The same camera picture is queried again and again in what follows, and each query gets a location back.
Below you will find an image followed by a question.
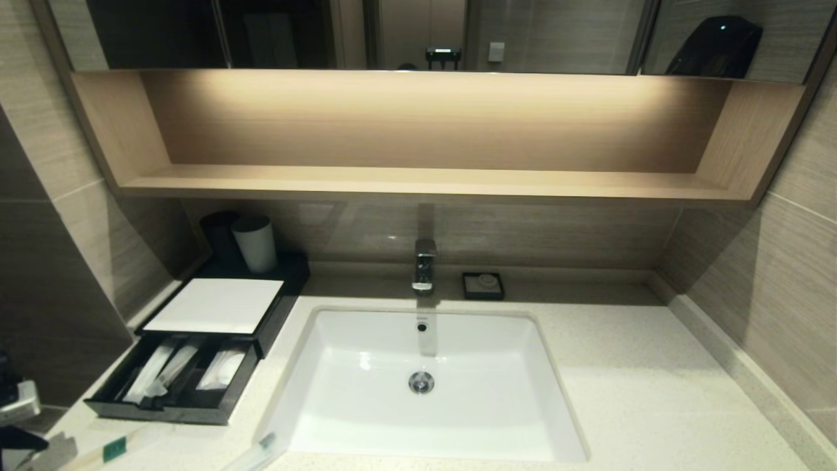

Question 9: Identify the toothbrush with green label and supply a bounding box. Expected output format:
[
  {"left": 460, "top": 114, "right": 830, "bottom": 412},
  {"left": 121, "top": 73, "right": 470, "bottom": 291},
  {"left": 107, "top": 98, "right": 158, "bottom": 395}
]
[
  {"left": 62, "top": 424, "right": 176, "bottom": 471},
  {"left": 147, "top": 339, "right": 207, "bottom": 398}
]

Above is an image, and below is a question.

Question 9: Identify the black tray with white packets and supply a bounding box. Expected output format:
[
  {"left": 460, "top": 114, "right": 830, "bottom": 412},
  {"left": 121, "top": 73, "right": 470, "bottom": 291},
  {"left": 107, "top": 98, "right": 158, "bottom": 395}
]
[{"left": 84, "top": 332, "right": 260, "bottom": 425}]

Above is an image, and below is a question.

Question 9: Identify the grey plastic cup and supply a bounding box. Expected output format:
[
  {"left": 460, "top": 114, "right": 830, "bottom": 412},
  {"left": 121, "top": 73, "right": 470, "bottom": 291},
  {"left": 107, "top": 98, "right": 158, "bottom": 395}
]
[{"left": 231, "top": 216, "right": 279, "bottom": 274}]

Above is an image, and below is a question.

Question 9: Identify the white square plate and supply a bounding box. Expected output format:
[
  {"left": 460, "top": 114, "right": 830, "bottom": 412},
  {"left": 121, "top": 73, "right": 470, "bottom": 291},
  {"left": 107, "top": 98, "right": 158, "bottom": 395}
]
[{"left": 142, "top": 278, "right": 284, "bottom": 335}]

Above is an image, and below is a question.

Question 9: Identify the black amenity box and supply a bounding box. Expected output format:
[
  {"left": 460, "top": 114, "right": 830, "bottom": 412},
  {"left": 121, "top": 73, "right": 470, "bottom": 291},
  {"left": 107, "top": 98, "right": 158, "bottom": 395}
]
[{"left": 134, "top": 252, "right": 311, "bottom": 359}]

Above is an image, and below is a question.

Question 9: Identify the long white sachet packet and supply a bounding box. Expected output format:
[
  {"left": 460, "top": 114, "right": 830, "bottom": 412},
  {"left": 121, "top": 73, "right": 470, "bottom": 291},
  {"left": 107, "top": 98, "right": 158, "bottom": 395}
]
[{"left": 122, "top": 339, "right": 176, "bottom": 404}]

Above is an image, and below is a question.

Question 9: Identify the small white wrapped packet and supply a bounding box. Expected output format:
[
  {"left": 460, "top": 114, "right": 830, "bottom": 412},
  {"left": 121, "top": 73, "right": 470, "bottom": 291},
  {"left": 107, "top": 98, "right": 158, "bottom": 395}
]
[{"left": 196, "top": 349, "right": 247, "bottom": 392}]

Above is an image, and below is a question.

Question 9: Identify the small item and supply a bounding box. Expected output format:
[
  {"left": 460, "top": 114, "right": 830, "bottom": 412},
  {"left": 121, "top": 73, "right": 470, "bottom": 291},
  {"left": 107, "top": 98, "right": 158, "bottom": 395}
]
[{"left": 221, "top": 432, "right": 279, "bottom": 471}]

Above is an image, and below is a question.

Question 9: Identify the black tumbler cup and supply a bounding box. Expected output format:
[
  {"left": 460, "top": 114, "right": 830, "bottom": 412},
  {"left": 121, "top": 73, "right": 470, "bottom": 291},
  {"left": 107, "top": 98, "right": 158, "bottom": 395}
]
[{"left": 199, "top": 211, "right": 243, "bottom": 264}]

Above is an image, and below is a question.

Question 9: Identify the white ceramic sink basin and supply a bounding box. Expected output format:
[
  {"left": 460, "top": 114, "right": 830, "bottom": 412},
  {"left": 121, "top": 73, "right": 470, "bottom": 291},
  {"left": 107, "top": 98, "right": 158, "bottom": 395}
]
[{"left": 262, "top": 306, "right": 589, "bottom": 464}]

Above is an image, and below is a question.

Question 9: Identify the chrome sink faucet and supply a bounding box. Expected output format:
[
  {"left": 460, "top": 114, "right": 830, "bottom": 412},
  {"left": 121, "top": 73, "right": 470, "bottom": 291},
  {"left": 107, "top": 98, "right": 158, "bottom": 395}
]
[{"left": 411, "top": 238, "right": 437, "bottom": 293}]

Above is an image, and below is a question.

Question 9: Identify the black square soap dish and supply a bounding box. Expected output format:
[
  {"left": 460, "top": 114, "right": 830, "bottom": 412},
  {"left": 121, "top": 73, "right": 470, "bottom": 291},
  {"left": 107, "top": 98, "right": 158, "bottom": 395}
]
[{"left": 462, "top": 272, "right": 505, "bottom": 302}]

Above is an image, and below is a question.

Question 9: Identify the wooden wall shelf niche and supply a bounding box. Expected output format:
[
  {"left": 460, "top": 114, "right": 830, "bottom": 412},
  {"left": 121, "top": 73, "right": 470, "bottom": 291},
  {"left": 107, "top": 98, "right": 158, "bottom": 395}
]
[{"left": 69, "top": 69, "right": 808, "bottom": 209}]

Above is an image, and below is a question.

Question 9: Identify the wall mirror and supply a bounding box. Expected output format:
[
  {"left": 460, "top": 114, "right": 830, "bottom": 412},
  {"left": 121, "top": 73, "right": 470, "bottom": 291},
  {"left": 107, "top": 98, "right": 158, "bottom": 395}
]
[{"left": 49, "top": 0, "right": 837, "bottom": 84}]

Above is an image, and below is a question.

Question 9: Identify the black glossy wall dispenser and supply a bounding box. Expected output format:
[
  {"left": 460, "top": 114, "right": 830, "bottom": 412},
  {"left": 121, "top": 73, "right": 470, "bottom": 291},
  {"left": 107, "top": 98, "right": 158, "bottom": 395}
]
[{"left": 665, "top": 16, "right": 764, "bottom": 79}]

